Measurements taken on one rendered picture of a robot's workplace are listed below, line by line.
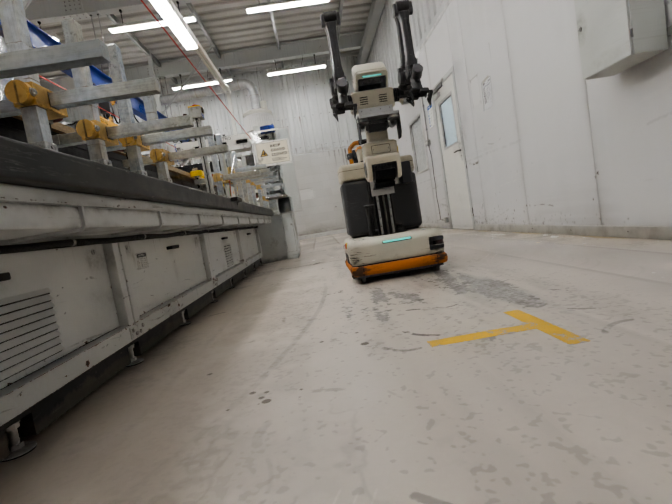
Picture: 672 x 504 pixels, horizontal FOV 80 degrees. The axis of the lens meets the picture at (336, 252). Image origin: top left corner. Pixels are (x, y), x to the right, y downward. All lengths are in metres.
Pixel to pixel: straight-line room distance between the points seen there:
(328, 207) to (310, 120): 2.53
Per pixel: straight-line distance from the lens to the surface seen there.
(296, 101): 12.32
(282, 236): 5.66
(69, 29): 1.48
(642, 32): 2.95
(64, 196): 1.18
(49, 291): 1.47
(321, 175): 11.90
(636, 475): 0.82
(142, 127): 1.37
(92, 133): 1.35
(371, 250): 2.59
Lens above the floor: 0.45
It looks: 5 degrees down
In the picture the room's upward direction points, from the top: 9 degrees counter-clockwise
